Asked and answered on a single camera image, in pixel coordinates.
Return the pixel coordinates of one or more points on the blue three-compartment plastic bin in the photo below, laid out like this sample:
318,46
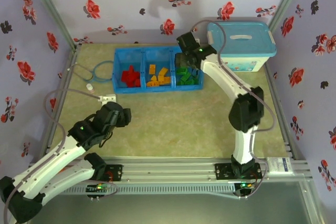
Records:
131,90

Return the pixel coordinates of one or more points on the small yellow lego brick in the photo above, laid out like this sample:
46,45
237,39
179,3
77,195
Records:
165,82

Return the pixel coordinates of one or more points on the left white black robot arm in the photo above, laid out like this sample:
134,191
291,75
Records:
52,166

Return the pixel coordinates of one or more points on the small white bottle pink cap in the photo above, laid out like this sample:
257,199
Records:
90,89

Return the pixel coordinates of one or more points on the white storage box blue lid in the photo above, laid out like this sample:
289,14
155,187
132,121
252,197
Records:
244,48

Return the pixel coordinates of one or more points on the left small circuit board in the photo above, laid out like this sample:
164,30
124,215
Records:
97,187

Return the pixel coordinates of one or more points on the small circuit board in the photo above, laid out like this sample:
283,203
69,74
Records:
97,187
244,185

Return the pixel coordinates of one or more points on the right small circuit board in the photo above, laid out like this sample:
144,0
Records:
244,185

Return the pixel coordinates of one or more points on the white printed label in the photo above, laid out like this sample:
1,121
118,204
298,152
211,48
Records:
279,165

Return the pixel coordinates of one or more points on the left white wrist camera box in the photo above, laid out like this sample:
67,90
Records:
108,98

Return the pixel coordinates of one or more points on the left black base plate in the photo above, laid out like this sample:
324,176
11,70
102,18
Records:
115,172

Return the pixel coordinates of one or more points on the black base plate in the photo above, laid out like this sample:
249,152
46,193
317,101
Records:
223,171
115,172

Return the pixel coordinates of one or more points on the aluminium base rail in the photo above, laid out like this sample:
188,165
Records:
168,171

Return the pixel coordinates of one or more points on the left aluminium side rail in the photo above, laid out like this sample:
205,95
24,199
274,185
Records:
69,61

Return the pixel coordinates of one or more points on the right aluminium frame post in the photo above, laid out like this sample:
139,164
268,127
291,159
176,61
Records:
286,1

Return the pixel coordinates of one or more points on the aluminium frame post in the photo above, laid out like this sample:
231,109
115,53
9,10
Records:
53,9
286,1

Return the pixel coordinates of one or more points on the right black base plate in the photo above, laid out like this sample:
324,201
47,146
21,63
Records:
223,171

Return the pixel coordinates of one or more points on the left aluminium frame post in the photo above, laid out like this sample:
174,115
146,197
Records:
53,9

